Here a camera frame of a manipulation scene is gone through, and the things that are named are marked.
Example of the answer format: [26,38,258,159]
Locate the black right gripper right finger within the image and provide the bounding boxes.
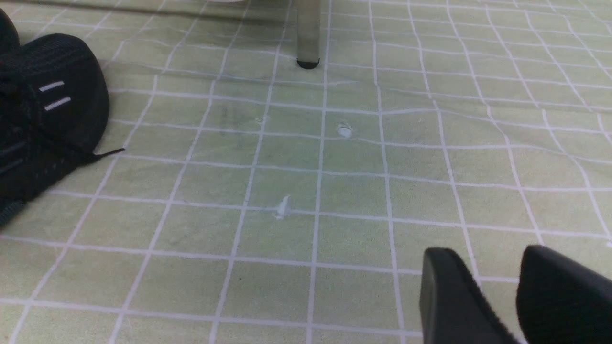
[516,245,612,344]

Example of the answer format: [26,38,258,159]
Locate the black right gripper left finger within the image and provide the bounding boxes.
[419,247,519,344]

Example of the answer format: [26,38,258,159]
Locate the green checkered tablecloth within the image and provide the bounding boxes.
[1,0,612,344]

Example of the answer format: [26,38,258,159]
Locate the black knit sneaker right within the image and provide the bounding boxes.
[0,11,113,226]

